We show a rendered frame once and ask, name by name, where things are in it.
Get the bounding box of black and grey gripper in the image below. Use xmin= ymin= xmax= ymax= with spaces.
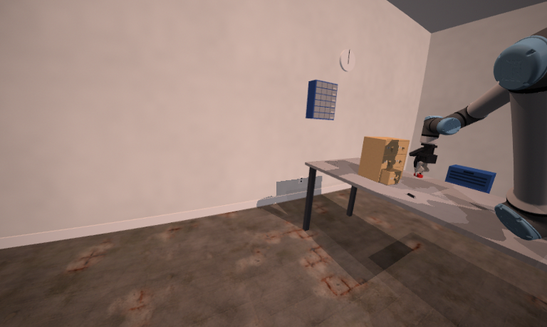
xmin=414 ymin=143 xmax=437 ymax=177

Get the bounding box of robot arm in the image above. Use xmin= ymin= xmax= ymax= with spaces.
xmin=420 ymin=28 xmax=547 ymax=241

